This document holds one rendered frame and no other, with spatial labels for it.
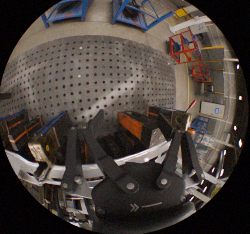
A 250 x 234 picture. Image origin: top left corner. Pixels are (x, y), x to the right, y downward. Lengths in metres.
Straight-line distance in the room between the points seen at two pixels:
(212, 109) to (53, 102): 6.69
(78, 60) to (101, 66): 0.15
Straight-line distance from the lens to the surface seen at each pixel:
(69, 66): 0.54
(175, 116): 0.51
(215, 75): 7.35
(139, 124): 0.33
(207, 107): 6.48
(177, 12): 6.93
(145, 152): 0.37
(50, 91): 0.56
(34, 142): 0.25
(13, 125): 0.60
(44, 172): 0.25
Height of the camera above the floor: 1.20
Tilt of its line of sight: 63 degrees down
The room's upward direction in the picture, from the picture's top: 113 degrees clockwise
